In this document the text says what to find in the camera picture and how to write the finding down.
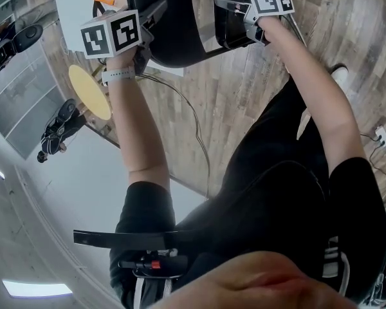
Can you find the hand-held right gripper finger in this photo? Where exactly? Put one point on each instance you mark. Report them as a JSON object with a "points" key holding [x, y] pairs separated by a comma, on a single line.
{"points": [[231, 4]]}

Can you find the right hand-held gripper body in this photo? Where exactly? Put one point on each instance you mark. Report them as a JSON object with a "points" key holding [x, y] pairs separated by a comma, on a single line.
{"points": [[266, 1]]}

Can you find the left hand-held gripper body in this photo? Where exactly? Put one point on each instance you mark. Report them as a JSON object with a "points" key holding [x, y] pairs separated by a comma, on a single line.
{"points": [[111, 34]]}

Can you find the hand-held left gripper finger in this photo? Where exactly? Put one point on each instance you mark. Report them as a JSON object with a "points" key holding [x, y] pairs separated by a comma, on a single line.
{"points": [[154, 11]]}

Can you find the black folding chair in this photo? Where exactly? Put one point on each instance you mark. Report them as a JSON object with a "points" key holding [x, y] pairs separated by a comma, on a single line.
{"points": [[177, 27]]}

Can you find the person's left forearm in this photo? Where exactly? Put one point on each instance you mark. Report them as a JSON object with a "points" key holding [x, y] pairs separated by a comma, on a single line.
{"points": [[136, 124]]}

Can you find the person's right forearm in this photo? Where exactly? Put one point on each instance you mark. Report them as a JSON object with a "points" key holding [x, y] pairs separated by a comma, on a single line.
{"points": [[312, 92]]}

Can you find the white wrist watch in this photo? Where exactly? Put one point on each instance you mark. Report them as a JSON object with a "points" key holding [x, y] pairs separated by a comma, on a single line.
{"points": [[117, 75]]}

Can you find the white table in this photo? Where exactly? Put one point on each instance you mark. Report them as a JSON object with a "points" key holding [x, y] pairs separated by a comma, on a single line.
{"points": [[75, 8]]}

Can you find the round yellow stool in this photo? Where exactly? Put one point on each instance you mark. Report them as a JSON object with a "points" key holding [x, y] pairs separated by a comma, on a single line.
{"points": [[88, 92]]}

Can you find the person's white shoe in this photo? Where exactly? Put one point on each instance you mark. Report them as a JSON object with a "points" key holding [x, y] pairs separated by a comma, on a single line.
{"points": [[340, 74]]}

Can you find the white power strip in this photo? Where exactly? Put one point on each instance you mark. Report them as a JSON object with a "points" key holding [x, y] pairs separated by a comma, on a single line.
{"points": [[382, 134]]}

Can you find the person's black clothing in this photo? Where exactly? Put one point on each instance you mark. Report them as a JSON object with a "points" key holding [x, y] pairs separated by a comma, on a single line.
{"points": [[270, 188]]}

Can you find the black chest device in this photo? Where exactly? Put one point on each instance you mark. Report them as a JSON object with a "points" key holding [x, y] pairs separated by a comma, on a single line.
{"points": [[154, 265]]}

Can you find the person's face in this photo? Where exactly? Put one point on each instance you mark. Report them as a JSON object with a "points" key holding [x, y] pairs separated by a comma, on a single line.
{"points": [[260, 285]]}

